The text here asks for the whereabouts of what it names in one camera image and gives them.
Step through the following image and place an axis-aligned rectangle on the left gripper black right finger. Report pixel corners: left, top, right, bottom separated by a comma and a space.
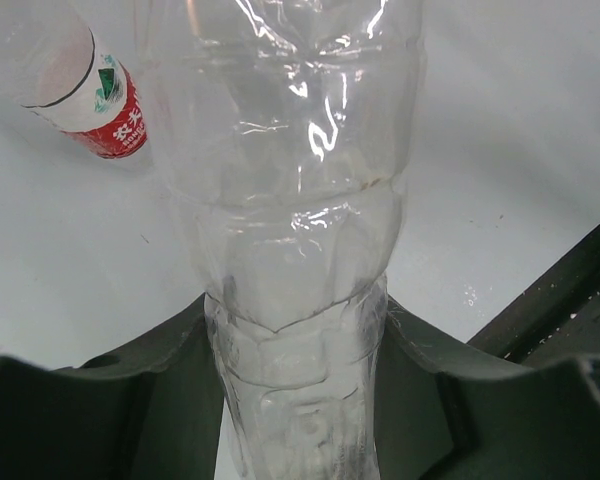
375, 303, 600, 479

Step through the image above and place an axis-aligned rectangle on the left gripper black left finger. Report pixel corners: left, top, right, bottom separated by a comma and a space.
0, 300, 223, 479

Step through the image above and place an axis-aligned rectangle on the red-labelled clear water bottle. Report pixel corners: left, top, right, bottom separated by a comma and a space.
0, 1, 147, 161

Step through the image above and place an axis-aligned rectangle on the clear unlabelled plastic bottle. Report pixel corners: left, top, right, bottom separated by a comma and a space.
133, 1, 423, 479

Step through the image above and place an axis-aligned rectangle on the black mounting base rail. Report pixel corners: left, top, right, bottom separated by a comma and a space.
468, 224, 600, 366

